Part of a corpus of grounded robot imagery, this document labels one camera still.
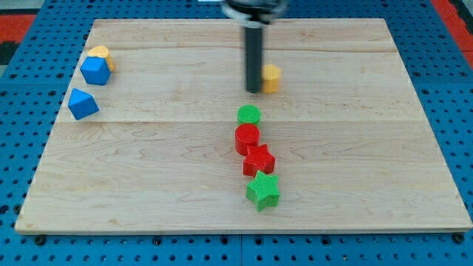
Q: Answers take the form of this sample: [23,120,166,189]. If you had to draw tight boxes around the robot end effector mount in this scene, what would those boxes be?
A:
[221,0,289,26]

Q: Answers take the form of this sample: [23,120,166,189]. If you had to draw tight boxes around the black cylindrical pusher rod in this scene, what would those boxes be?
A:
[243,27,263,93]

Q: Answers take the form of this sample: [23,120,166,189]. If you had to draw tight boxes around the yellow hexagon block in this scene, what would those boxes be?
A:
[262,64,282,93]

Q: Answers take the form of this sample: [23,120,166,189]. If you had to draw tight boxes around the blue hexagon block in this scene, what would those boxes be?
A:
[80,57,111,86]

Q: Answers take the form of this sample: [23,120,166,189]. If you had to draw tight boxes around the green cylinder block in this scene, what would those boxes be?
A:
[236,105,262,126]

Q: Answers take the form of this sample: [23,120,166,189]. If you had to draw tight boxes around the red cylinder block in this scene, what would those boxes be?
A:
[234,123,260,156]

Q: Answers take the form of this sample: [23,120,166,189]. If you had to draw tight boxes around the red star block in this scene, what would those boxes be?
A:
[242,144,276,177]

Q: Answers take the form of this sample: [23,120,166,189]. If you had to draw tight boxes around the wooden board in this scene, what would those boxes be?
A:
[16,18,472,235]

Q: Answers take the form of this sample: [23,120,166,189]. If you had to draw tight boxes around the yellow heart block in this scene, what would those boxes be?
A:
[87,45,115,72]

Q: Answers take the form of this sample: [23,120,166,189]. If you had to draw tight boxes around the green star block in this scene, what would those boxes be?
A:
[246,171,280,212]

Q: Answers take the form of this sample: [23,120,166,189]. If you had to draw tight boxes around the blue triangle block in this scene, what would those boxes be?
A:
[67,88,100,120]

